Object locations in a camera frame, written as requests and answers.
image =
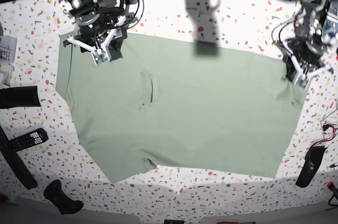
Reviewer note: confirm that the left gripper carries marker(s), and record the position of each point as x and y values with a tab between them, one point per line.
304	63

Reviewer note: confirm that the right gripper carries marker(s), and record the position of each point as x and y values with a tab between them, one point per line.
99	35

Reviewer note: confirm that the light green T-shirt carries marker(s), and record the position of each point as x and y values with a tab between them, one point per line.
160	103

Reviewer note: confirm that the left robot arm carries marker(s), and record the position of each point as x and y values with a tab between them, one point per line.
305	38

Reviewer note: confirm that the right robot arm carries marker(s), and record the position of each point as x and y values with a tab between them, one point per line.
79	8

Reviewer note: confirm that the black cylindrical sleeve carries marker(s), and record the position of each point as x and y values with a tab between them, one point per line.
19	97

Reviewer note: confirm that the black remote control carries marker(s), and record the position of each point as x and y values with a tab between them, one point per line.
28	140

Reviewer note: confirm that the long black bar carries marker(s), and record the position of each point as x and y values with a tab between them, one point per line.
16	164

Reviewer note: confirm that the black curved handle right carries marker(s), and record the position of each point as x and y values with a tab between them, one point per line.
312	163

